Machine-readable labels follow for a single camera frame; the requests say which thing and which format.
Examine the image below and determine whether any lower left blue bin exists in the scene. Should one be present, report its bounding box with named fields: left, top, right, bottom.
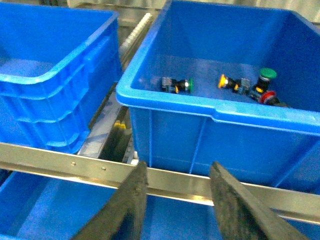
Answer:
left=0, top=172, right=114, bottom=240

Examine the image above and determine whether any lying red push button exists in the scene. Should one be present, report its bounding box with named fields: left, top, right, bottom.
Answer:
left=249, top=90, right=290, bottom=108

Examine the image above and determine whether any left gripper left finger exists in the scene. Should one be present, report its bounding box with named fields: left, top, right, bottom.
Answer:
left=72, top=161, right=148, bottom=240

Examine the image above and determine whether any front metal shelf bar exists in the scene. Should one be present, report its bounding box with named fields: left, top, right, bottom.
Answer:
left=0, top=143, right=320, bottom=225

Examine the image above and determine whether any far left blue bin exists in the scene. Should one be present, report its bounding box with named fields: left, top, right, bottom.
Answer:
left=0, top=2, right=122, bottom=154

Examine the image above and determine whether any lying yellow push button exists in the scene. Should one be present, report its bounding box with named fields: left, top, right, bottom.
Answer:
left=217, top=74, right=251, bottom=95

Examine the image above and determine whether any white roller track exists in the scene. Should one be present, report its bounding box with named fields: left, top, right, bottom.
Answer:
left=119, top=13, right=153, bottom=54

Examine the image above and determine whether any left blue plastic bin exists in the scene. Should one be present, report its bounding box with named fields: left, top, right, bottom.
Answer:
left=116, top=0, right=320, bottom=194

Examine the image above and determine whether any lying green push button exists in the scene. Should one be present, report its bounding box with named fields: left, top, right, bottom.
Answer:
left=160, top=77, right=194, bottom=94

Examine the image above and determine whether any upright green push button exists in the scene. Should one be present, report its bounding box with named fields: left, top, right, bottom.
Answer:
left=252, top=68, right=277, bottom=94

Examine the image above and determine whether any lower right blue bin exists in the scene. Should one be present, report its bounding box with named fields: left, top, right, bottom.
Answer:
left=141, top=194, right=320, bottom=240

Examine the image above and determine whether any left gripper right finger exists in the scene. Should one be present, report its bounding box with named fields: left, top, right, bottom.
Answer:
left=209, top=161, right=308, bottom=240

